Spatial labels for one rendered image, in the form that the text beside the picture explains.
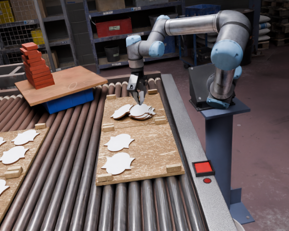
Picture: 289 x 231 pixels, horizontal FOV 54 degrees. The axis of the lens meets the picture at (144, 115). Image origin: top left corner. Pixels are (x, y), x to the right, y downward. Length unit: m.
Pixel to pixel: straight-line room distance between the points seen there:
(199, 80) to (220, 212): 0.94
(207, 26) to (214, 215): 0.75
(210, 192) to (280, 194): 1.47
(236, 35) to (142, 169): 0.63
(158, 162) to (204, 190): 0.23
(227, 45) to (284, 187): 1.67
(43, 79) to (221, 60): 1.21
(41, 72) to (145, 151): 0.98
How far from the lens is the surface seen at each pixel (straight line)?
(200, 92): 1.70
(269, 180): 2.61
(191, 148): 1.29
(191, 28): 1.32
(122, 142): 1.33
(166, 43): 5.76
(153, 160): 1.20
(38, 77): 1.95
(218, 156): 1.89
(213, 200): 1.04
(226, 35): 1.15
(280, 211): 2.37
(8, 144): 1.60
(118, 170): 1.16
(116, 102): 1.78
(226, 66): 1.16
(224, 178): 2.02
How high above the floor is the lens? 1.64
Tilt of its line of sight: 27 degrees down
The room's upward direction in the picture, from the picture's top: 7 degrees counter-clockwise
